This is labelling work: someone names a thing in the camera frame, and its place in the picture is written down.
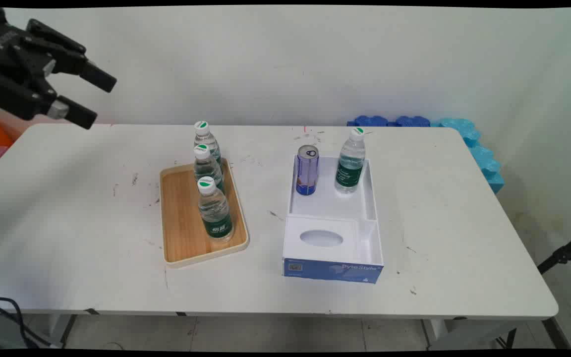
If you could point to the blue silver drink can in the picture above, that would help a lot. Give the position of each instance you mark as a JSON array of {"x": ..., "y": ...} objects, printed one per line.
[{"x": 307, "y": 171}]

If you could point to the light blue foam mat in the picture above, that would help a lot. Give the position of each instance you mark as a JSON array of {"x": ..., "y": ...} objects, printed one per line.
[{"x": 481, "y": 153}]

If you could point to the white and blue cardboard box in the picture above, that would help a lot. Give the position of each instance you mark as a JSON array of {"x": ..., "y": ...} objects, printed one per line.
[{"x": 332, "y": 238}]

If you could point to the black tripod stand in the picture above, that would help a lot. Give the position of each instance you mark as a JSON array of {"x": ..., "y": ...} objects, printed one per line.
[{"x": 560, "y": 255}]

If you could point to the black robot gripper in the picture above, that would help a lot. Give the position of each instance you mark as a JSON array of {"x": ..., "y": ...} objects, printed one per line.
[{"x": 10, "y": 54}]

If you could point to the dark blue foam mat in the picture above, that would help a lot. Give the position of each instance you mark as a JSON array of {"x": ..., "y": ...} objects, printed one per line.
[
  {"x": 371, "y": 121},
  {"x": 413, "y": 121}
]

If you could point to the wooden tray with cream rim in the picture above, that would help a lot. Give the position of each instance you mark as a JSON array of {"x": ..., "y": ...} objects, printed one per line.
[{"x": 181, "y": 223}]

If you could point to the green label water bottle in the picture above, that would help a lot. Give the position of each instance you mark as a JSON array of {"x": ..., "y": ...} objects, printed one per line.
[
  {"x": 350, "y": 161},
  {"x": 214, "y": 210},
  {"x": 207, "y": 168},
  {"x": 208, "y": 141}
]

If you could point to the white table leg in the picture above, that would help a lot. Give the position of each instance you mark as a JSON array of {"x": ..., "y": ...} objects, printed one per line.
[{"x": 62, "y": 329}]

